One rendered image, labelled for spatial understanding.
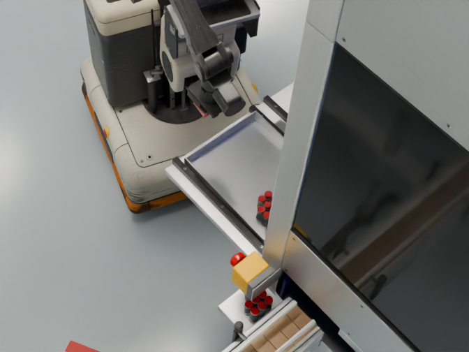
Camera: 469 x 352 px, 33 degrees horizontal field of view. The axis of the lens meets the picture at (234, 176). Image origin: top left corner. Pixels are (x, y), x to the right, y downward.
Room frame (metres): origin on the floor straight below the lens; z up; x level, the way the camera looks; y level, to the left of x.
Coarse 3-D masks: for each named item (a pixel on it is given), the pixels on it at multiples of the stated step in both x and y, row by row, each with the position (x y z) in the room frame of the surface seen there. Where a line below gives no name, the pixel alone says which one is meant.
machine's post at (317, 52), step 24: (312, 0) 0.87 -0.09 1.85; (336, 0) 0.83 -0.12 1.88; (312, 24) 0.86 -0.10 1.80; (336, 24) 0.83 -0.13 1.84; (312, 48) 0.85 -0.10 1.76; (312, 72) 0.85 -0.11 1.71; (312, 96) 0.84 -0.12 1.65; (288, 120) 0.87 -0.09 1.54; (312, 120) 0.83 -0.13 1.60; (288, 144) 0.86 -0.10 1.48; (312, 144) 0.83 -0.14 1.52; (288, 168) 0.85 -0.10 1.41; (288, 192) 0.84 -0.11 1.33; (288, 216) 0.83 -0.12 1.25
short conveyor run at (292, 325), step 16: (288, 304) 0.77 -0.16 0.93; (272, 320) 0.71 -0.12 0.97; (288, 320) 0.73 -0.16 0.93; (304, 320) 0.74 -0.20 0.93; (240, 336) 0.67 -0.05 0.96; (256, 336) 0.67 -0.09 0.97; (272, 336) 0.69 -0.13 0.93; (288, 336) 0.69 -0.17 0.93; (304, 336) 0.70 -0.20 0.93; (320, 336) 0.70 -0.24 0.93
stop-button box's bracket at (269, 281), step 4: (280, 268) 0.82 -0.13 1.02; (276, 272) 0.81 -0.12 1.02; (280, 272) 0.82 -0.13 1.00; (272, 276) 0.80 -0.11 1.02; (276, 276) 0.81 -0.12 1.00; (268, 280) 0.79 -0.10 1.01; (272, 280) 0.80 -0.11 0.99; (276, 280) 0.82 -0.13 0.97; (260, 284) 0.78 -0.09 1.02; (264, 284) 0.78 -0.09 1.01; (268, 284) 0.80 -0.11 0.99; (256, 288) 0.77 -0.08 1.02; (260, 288) 0.78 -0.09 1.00; (264, 288) 0.79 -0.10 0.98; (252, 292) 0.76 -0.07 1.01; (256, 292) 0.77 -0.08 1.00; (260, 292) 0.78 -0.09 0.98; (252, 296) 0.76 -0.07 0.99; (256, 296) 0.77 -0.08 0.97
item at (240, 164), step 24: (240, 120) 1.32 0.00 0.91; (264, 120) 1.33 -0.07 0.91; (216, 144) 1.26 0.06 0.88; (240, 144) 1.27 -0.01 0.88; (264, 144) 1.27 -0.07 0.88; (192, 168) 1.16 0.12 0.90; (216, 168) 1.18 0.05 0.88; (240, 168) 1.18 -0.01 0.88; (264, 168) 1.19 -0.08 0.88; (216, 192) 1.08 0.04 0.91; (240, 192) 1.11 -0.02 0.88; (264, 192) 1.11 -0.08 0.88; (240, 216) 1.02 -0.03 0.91; (264, 240) 0.95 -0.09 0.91
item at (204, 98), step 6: (192, 84) 1.22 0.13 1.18; (198, 84) 1.23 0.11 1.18; (192, 90) 1.21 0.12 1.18; (198, 90) 1.21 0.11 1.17; (204, 90) 1.18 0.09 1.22; (198, 96) 1.19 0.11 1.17; (204, 96) 1.17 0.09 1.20; (210, 96) 1.17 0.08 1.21; (204, 102) 1.17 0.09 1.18; (210, 102) 1.17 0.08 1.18; (204, 108) 1.16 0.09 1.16; (210, 108) 1.16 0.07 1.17; (216, 108) 1.17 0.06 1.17; (210, 114) 1.15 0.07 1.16; (216, 114) 1.15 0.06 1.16
